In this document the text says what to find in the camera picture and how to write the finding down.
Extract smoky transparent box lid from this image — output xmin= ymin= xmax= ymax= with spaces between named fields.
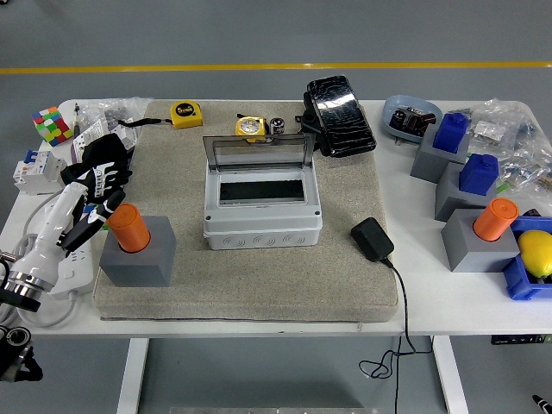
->
xmin=202 ymin=133 xmax=316 ymax=174

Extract dark electronic components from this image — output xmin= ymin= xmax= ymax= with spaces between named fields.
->
xmin=388 ymin=106 xmax=436 ymax=138

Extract yellow round-faced tape measure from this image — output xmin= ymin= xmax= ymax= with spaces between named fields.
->
xmin=235 ymin=114 xmax=269 ymax=143

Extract black cloth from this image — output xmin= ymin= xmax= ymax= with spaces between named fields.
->
xmin=60 ymin=133 xmax=133 ymax=204

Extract yellow square tape measure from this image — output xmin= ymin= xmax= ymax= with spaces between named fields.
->
xmin=116 ymin=101 xmax=204 ymax=129

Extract blue plastic bin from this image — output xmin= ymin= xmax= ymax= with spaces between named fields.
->
xmin=501 ymin=215 xmax=552 ymax=302

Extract black glossy device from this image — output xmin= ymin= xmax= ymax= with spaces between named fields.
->
xmin=295 ymin=75 xmax=378 ymax=159

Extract white plastic module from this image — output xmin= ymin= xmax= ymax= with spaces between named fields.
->
xmin=116 ymin=127 xmax=139 ymax=150

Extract black adapter cord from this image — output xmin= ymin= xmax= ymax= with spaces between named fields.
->
xmin=358 ymin=256 xmax=434 ymax=414

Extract blue plastic block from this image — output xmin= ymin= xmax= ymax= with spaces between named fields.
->
xmin=458 ymin=153 xmax=500 ymax=194
xmin=432 ymin=112 xmax=470 ymax=154

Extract clear bags of parts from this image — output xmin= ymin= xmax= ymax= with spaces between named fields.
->
xmin=459 ymin=97 xmax=552 ymax=195

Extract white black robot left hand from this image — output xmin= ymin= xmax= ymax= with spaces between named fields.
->
xmin=8 ymin=161 xmax=129 ymax=290

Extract grey electrical enclosure box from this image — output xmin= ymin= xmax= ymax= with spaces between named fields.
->
xmin=202 ymin=170 xmax=323 ymax=251

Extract white power strip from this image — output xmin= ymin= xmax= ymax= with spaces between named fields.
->
xmin=46 ymin=202 xmax=96 ymax=297

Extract grey block with round hole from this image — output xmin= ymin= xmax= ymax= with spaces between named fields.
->
xmin=98 ymin=215 xmax=177 ymax=288

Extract black power adapter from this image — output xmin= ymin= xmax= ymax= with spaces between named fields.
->
xmin=349 ymin=216 xmax=395 ymax=262

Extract black table control panel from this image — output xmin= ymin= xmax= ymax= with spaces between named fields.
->
xmin=490 ymin=334 xmax=552 ymax=346

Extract orange cylinder battery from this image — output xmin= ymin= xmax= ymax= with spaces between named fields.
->
xmin=106 ymin=203 xmax=152 ymax=254
xmin=472 ymin=197 xmax=520 ymax=242

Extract white purple card package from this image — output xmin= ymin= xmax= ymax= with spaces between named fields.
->
xmin=68 ymin=118 xmax=109 ymax=165

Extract small bag of white parts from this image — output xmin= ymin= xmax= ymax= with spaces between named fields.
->
xmin=469 ymin=120 xmax=508 ymax=141

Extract white table leg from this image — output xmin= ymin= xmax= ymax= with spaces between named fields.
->
xmin=432 ymin=336 xmax=469 ymax=414
xmin=116 ymin=337 xmax=150 ymax=414

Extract white circuit breaker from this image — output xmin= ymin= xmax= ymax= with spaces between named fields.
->
xmin=12 ymin=149 xmax=68 ymax=196

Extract large multicolour puzzle cube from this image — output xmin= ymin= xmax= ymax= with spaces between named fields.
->
xmin=31 ymin=106 xmax=74 ymax=147

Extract light blue bowl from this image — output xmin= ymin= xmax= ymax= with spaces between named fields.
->
xmin=382 ymin=94 xmax=444 ymax=146

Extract yellow lemon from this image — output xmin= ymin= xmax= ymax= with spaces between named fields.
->
xmin=517 ymin=229 xmax=552 ymax=279

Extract clear bag of metal parts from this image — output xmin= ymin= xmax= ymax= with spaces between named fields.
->
xmin=79 ymin=97 xmax=154 ymax=130

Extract grey holder block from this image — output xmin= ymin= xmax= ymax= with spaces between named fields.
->
xmin=409 ymin=127 xmax=472 ymax=185
xmin=440 ymin=208 xmax=521 ymax=273
xmin=434 ymin=161 xmax=499 ymax=223

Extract grey-brown cushion mat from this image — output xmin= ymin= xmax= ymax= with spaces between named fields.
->
xmin=92 ymin=99 xmax=400 ymax=323

